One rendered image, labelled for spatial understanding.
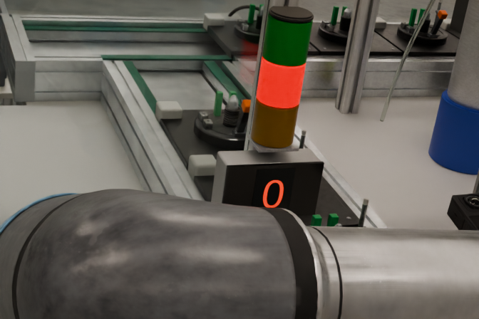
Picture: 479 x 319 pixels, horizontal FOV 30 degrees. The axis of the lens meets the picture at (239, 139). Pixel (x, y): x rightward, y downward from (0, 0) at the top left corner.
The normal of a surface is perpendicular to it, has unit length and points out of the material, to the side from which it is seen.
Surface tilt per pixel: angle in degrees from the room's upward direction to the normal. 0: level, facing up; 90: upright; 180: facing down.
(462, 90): 90
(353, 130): 0
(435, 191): 0
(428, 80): 90
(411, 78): 90
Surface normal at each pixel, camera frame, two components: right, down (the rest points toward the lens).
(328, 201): 0.12, -0.90
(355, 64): 0.32, 0.43
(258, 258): 0.29, -0.51
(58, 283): -0.48, -0.25
